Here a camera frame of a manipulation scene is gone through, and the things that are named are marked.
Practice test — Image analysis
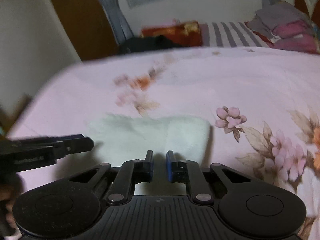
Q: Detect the white small cloth garment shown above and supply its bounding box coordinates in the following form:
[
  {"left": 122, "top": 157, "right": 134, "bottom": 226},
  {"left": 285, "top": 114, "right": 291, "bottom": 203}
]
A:
[{"left": 87, "top": 115, "right": 210, "bottom": 166}]

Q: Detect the pile of folded clothes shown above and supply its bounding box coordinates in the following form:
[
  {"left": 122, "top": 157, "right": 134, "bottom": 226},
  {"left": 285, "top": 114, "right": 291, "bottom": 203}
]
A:
[{"left": 246, "top": 2, "right": 319, "bottom": 54}]

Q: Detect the person's left hand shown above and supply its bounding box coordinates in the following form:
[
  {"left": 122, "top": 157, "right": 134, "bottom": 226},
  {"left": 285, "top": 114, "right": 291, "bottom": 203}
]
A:
[{"left": 1, "top": 173, "right": 23, "bottom": 239}]

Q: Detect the pink floral bed quilt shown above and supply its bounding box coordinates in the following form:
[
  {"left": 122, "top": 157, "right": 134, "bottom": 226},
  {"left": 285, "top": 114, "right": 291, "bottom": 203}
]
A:
[{"left": 10, "top": 48, "right": 319, "bottom": 239}]

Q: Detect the black cloth on bed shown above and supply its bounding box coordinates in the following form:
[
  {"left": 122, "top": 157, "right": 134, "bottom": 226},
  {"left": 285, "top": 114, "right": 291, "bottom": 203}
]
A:
[{"left": 118, "top": 35, "right": 183, "bottom": 55}]

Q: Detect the brown wooden door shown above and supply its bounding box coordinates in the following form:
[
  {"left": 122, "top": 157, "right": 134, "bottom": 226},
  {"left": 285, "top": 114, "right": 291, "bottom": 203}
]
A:
[{"left": 51, "top": 0, "right": 118, "bottom": 61}]

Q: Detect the red orange patterned blanket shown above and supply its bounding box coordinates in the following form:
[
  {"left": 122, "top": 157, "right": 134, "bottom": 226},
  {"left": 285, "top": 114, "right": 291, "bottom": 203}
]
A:
[{"left": 141, "top": 21, "right": 203, "bottom": 47}]

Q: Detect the grey striped bed sheet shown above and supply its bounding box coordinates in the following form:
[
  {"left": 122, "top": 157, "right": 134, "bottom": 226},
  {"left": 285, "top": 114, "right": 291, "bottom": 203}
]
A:
[{"left": 200, "top": 22, "right": 269, "bottom": 48}]

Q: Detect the grey curtain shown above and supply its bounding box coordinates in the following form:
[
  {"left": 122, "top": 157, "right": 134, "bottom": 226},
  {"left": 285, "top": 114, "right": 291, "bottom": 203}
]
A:
[{"left": 98, "top": 0, "right": 133, "bottom": 44}]

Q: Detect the red white scalloped headboard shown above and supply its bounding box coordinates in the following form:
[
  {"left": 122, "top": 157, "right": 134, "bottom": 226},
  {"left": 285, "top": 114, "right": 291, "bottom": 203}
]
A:
[{"left": 294, "top": 0, "right": 320, "bottom": 27}]

